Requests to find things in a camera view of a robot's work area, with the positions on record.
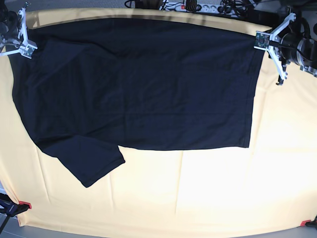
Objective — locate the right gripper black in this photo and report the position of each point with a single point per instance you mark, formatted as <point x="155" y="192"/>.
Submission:
<point x="14" y="33"/>

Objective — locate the red-black table clamp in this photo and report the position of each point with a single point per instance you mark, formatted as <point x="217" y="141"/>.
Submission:
<point x="310" y="223"/>
<point x="11" y="209"/>

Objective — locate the dark navy T-shirt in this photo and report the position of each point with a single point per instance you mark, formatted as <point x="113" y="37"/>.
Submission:
<point x="92" y="86"/>

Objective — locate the yellow table cloth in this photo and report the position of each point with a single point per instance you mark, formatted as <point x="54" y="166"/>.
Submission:
<point x="232" y="191"/>

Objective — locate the right red-black table clamp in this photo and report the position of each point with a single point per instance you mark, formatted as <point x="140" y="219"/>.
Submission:
<point x="310" y="223"/>

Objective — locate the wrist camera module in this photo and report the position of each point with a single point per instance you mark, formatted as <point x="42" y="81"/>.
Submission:
<point x="28" y="51"/>
<point x="262" y="40"/>

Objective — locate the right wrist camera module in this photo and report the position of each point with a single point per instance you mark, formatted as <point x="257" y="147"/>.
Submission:
<point x="28" y="51"/>

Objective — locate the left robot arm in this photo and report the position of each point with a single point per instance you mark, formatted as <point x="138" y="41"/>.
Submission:
<point x="301" y="25"/>

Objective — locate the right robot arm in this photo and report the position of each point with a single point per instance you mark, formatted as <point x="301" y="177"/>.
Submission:
<point x="11" y="15"/>

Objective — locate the white power strip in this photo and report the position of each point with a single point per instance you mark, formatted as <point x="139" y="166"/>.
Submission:
<point x="226" y="7"/>

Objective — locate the left red-black table clamp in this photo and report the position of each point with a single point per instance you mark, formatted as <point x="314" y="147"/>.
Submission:
<point x="11" y="209"/>

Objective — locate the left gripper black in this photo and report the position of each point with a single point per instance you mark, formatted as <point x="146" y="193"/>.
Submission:
<point x="292" y="48"/>

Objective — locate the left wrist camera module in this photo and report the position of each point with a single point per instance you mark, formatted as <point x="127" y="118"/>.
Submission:
<point x="262" y="40"/>

